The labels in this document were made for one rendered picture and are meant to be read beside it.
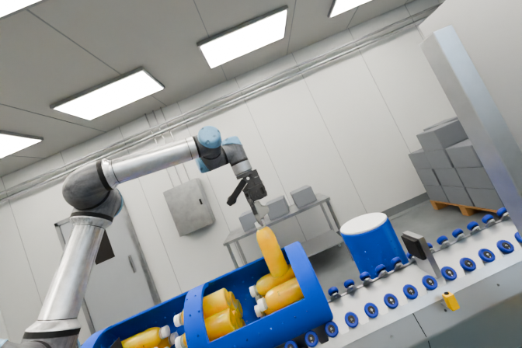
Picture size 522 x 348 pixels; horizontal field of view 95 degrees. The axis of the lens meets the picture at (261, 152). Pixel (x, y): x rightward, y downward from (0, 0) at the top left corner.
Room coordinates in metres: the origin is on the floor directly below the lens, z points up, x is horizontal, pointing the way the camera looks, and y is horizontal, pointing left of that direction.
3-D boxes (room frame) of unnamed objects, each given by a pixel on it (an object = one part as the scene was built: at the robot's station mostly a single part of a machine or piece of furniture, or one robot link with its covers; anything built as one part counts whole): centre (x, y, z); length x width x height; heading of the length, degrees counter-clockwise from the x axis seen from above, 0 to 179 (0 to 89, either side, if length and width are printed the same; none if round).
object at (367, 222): (1.48, -0.39, 1.03); 0.28 x 0.28 x 0.01
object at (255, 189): (0.95, 0.09, 1.51); 0.09 x 0.08 x 0.12; 92
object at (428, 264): (0.99, -0.41, 1.00); 0.10 x 0.04 x 0.15; 3
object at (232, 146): (0.95, 0.10, 1.66); 0.09 x 0.08 x 0.11; 111
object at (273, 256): (0.95, 0.12, 1.26); 0.07 x 0.07 x 0.19
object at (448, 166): (3.29, -2.52, 0.59); 1.20 x 0.80 x 1.19; 1
